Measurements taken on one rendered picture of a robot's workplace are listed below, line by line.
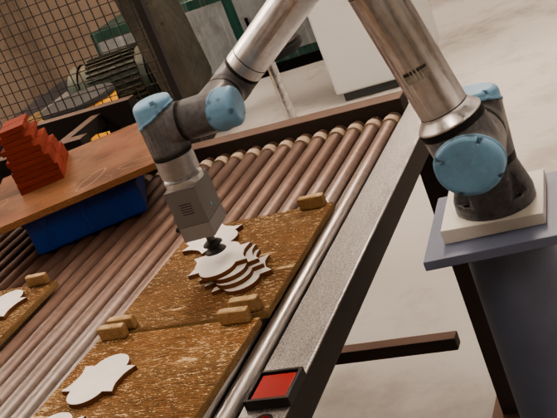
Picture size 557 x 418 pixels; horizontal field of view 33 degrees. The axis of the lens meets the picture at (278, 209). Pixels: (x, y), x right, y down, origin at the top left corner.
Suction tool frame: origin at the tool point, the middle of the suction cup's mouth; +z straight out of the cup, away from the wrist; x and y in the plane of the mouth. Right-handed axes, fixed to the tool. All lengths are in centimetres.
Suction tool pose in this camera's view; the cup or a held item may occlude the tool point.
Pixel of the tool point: (215, 250)
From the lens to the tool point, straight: 181.8
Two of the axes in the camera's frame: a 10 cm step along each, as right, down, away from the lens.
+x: 9.1, -2.4, -3.3
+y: -2.0, 4.4, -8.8
